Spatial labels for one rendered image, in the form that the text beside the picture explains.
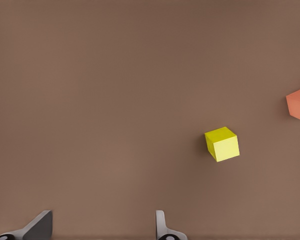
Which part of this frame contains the red wooden cube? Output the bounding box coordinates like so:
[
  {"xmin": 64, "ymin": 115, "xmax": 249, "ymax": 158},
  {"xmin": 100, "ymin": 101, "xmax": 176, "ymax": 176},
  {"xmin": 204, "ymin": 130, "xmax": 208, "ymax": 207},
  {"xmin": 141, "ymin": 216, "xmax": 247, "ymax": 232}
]
[{"xmin": 285, "ymin": 86, "xmax": 300, "ymax": 124}]

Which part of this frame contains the yellow wooden cube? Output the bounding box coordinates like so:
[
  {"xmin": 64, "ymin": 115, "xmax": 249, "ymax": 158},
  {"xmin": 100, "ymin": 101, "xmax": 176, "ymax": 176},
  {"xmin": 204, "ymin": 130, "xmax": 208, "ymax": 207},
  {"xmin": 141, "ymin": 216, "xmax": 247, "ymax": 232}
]
[{"xmin": 204, "ymin": 126, "xmax": 241, "ymax": 163}]

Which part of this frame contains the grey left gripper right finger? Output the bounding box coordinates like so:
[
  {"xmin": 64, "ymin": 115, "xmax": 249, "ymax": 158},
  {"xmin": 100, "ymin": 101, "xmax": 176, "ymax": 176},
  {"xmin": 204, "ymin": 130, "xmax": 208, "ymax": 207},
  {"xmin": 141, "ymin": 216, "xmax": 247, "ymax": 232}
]
[{"xmin": 155, "ymin": 209, "xmax": 188, "ymax": 240}]

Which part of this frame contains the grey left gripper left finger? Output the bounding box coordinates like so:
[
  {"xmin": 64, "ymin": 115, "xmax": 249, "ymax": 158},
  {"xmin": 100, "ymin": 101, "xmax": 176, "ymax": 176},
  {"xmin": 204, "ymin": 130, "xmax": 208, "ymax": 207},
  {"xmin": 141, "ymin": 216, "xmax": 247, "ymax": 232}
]
[{"xmin": 0, "ymin": 209, "xmax": 54, "ymax": 240}]

